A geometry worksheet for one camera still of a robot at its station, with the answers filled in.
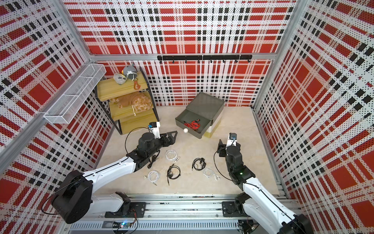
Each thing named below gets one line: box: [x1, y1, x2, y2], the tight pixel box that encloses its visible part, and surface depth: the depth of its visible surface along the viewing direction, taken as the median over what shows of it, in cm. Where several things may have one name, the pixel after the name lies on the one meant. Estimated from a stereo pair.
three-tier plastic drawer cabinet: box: [175, 92, 225, 139], surface depth 93 cm
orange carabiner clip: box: [133, 80, 141, 91], surface depth 88 cm
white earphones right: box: [202, 167, 221, 181], surface depth 88 cm
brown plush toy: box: [110, 91, 153, 113], surface depth 91 cm
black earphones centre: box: [166, 163, 181, 186], surface depth 88 cm
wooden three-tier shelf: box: [94, 66, 160, 137], surface depth 91 cm
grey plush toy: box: [123, 63, 138, 81], surface depth 88 cm
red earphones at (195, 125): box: [184, 118, 202, 131], surface depth 92 cm
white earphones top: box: [165, 149, 181, 162], surface depth 95 cm
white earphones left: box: [143, 170, 161, 186], surface depth 86 cm
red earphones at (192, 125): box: [184, 120, 197, 132], surface depth 92 cm
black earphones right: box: [191, 157, 206, 171], surface depth 92 cm
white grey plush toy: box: [112, 73, 128, 85], surface depth 86 cm
